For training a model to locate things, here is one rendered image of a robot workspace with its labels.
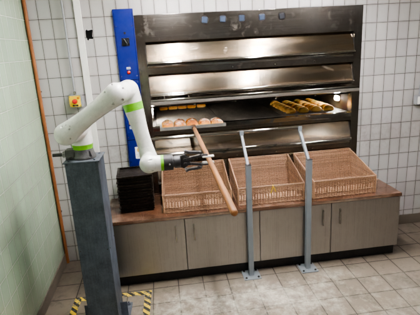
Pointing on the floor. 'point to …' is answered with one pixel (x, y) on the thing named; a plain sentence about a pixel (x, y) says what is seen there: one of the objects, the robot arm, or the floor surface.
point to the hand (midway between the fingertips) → (208, 159)
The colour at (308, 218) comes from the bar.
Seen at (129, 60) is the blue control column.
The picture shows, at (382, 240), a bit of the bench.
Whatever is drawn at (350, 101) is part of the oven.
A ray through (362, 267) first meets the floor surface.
